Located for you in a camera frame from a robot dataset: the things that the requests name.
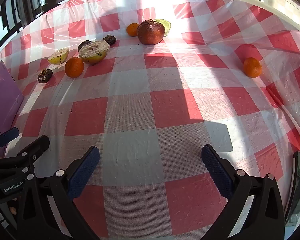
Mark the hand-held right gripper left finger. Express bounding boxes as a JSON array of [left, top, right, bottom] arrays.
[[16, 146, 102, 240]]

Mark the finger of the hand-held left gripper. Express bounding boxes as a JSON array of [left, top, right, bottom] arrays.
[[0, 127, 20, 155], [0, 135, 50, 180]]

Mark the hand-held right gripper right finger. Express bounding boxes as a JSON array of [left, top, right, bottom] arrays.
[[201, 144, 285, 240]]

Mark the orange tangerine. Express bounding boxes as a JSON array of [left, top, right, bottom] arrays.
[[65, 57, 85, 78], [243, 57, 262, 78], [126, 23, 140, 37]]

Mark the purple bag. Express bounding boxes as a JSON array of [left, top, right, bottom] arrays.
[[0, 60, 24, 140]]

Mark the red white checkered tablecloth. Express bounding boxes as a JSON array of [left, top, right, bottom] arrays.
[[0, 0, 300, 240]]

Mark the yellow pear slice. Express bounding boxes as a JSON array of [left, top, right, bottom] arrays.
[[47, 47, 70, 65]]

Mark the halved pear in plastic wrap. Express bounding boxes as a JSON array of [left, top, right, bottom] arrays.
[[79, 40, 110, 66]]

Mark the red pomegranate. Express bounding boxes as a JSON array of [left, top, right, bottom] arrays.
[[137, 19, 165, 45]]

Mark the green halved fruit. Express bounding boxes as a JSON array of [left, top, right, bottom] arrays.
[[154, 19, 172, 37]]

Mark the black window frame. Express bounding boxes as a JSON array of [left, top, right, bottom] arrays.
[[0, 0, 53, 55]]

